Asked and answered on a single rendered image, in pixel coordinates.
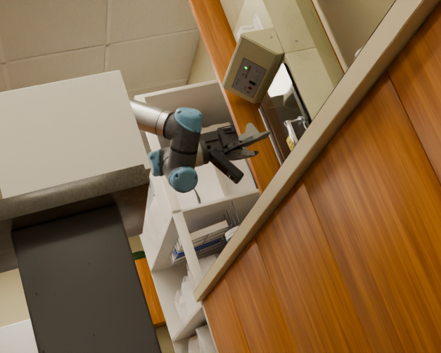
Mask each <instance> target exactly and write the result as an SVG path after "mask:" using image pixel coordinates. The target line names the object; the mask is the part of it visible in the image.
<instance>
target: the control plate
mask: <svg viewBox="0 0 441 353"><path fill-rule="evenodd" d="M245 67H247V68H248V69H245ZM256 70H258V72H256ZM266 71H267V70H266V69H264V68H263V67H261V66H259V65H257V64H255V63H253V62H252V61H250V60H248V59H246V58H244V57H243V60H242V61H241V64H240V67H239V70H238V72H237V75H236V77H235V79H234V82H233V84H232V88H234V89H235V90H238V91H240V92H242V93H243V94H245V95H247V96H249V97H251V98H254V96H255V94H256V92H257V90H258V87H259V85H260V83H261V81H262V79H263V77H264V75H265V73H266ZM242 74H244V76H242ZM254 74H256V75H257V76H254ZM253 78H254V79H255V80H253ZM249 81H252V82H254V83H256V85H255V86H254V85H251V84H250V83H249ZM248 87H252V90H249V89H248ZM247 91H249V93H247Z"/></svg>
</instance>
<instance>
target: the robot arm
mask: <svg viewBox="0 0 441 353"><path fill-rule="evenodd" d="M129 101H130V104H131V106H132V110H133V112H134V117H135V119H136V123H137V125H138V128H139V130H143V131H145V132H149V133H151V134H155V135H157V136H160V137H164V138H165V139H169V140H171V144H170V147H167V148H159V149H158V150H156V151H151V152H150V153H149V154H148V160H149V163H150V166H151V170H150V171H151V174H152V175H153V176H154V177H159V176H161V177H162V176H163V175H164V176H165V178H166V179H167V180H168V182H169V185H170V186H171V187H172V188H173V189H174V190H175V191H177V192H180V193H188V192H190V191H191V190H193V189H194V188H195V187H196V185H197V182H198V176H197V173H196V171H195V167H199V166H203V165H205V164H208V163H209V161H210V162H211V163H212V164H213V165H215V166H216V167H217V168H218V169H219V170H220V171H221V172H222V173H224V175H226V176H227V177H228V178H229V179H231V180H232V181H233V182H234V183H235V184H238V183H239V182H240V181H241V180H242V178H243V176H244V173H243V172H242V171H241V170H240V169H238V168H237V167H236V166H235V165H233V164H232V163H231V162H230V160H242V159H244V158H250V157H253V156H256V155H257V154H258V153H259V152H258V151H249V150H248V149H247V146H250V145H251V144H254V143H256V142H258V141H260V140H262V139H266V138H267V137H268V136H269V134H270V133H271V131H270V130H269V131H266V132H261V133H260V132H259V131H258V129H257V128H256V127H255V125H254V124H253V123H248V124H247V125H246V131H245V133H243V134H241V135H240V136H239V139H238V134H237V131H236V129H235V125H234V124H233V125H227V126H224V127H218V128H217V130H216V131H212V132H207V133H203V134H201V131H202V119H203V115H202V113H201V112H200V111H198V110H197V109H192V108H188V107H181V108H178V109H177V110H176V113H175V112H173V111H169V110H166V109H162V108H160V107H157V106H153V105H151V104H147V103H144V102H140V101H138V100H135V99H131V98H129ZM225 127H227V128H225Z"/></svg>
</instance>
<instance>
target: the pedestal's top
mask: <svg viewBox="0 0 441 353"><path fill-rule="evenodd" d="M149 183H150V182H149V180H148V175H147V173H146V169H145V167H144V164H142V165H137V166H133V167H128V168H125V169H120V170H116V171H113V172H108V173H105V174H100V175H97V176H91V177H88V178H85V179H80V180H77V181H72V182H69V183H65V184H60V185H57V186H52V187H49V188H44V189H41V190H37V191H32V192H29V193H24V194H21V195H16V196H13V197H9V198H4V199H1V200H0V273H3V272H7V271H10V270H14V269H17V268H18V264H17V260H16V257H15V252H14V248H13V243H12V239H11V232H12V231H14V230H18V229H21V228H26V227H29V226H34V225H37V224H40V223H45V222H48V221H53V220H56V219H60V218H64V217H67V216H71V215H74V214H79V213H83V212H87V211H90V210H93V209H99V208H101V207H106V206H109V205H114V204H117V205H118V207H119V210H120V214H121V216H122V221H123V223H124V227H125V231H126V233H127V238H128V237H133V236H136V235H140V234H142V233H143V228H144V219H145V213H146V203H147V198H148V189H149Z"/></svg>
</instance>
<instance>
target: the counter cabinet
mask: <svg viewBox="0 0 441 353"><path fill-rule="evenodd" d="M202 303H203V306H204V309H205V312H206V316H207V319H208V321H209V325H210V327H211V331H212V333H213V337H214V340H215V343H216V346H217V349H218V353H441V3H440V5H439V6H438V7H437V8H436V9H435V10H434V12H433V13H432V14H431V16H430V17H429V18H428V19H427V21H426V22H425V23H424V24H423V26H422V27H421V28H420V30H419V31H418V32H417V33H416V34H415V35H414V37H413V38H412V40H411V41H410V42H409V43H408V44H407V46H406V47H405V48H404V50H403V51H402V52H401V54H399V56H398V57H397V58H396V59H395V61H394V62H393V64H392V65H391V66H390V67H389V68H388V69H387V71H386V72H385V73H384V75H383V76H382V77H381V78H380V79H379V81H378V82H377V83H376V85H375V86H374V87H373V89H371V91H370V92H369V93H368V95H367V96H366V97H365V99H364V100H363V101H362V102H361V103H360V105H359V106H358V107H357V109H356V110H355V111H354V112H353V113H352V114H351V116H350V117H349V119H348V120H347V121H346V122H345V124H343V126H342V127H341V128H340V130H339V131H338V132H337V134H336V135H335V136H334V137H333V138H332V140H331V141H330V142H329V144H328V145H327V146H326V147H325V148H324V150H323V151H322V152H321V154H320V155H319V156H318V158H317V159H316V160H315V161H314V162H313V164H312V165H311V166H310V168H309V169H308V170H307V171H306V172H305V173H304V175H303V176H302V178H301V179H300V180H299V181H298V182H297V183H296V185H295V186H294V187H293V189H292V190H291V191H290V193H289V194H288V195H287V196H286V197H285V199H284V200H283V202H282V203H281V204H280V205H279V206H278V207H277V209H276V210H275V211H274V213H273V214H272V215H271V216H270V217H269V219H268V220H267V221H266V223H265V224H264V225H263V227H262V228H261V229H260V230H259V231H258V233H257V234H256V235H255V237H254V238H253V239H252V240H251V241H250V242H249V244H248V245H247V246H246V248H245V249H244V250H243V252H241V254H240V255H239V257H238V258H237V259H236V261H235V262H234V263H233V264H232V265H231V266H230V268H229V269H228V270H227V272H226V273H225V274H224V275H223V276H222V278H221V279H220V280H219V282H218V283H217V284H216V285H215V287H214V288H213V289H212V290H211V292H210V293H209V294H208V296H207V297H206V298H205V299H204V300H203V301H202Z"/></svg>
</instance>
